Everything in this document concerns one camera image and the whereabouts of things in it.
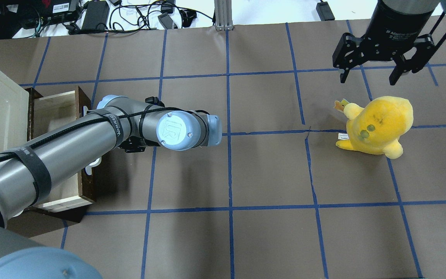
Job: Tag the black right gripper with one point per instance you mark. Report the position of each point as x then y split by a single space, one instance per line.
394 27

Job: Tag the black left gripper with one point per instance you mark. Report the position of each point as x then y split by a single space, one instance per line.
132 143

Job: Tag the white drawer handle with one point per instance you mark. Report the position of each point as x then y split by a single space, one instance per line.
91 164

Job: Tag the dark wooden drawer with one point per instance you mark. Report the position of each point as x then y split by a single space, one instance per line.
50 113

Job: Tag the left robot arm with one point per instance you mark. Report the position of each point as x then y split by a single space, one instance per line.
29 172

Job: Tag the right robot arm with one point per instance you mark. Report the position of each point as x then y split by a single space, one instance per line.
414 6

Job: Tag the dark wooden drawer cabinet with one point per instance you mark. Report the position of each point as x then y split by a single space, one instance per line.
34 221

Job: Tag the yellow plush dinosaur toy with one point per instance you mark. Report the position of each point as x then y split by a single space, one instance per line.
377 127

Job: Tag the black power brick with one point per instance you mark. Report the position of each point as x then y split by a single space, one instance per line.
96 15

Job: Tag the aluminium frame post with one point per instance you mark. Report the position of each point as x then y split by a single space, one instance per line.
223 15

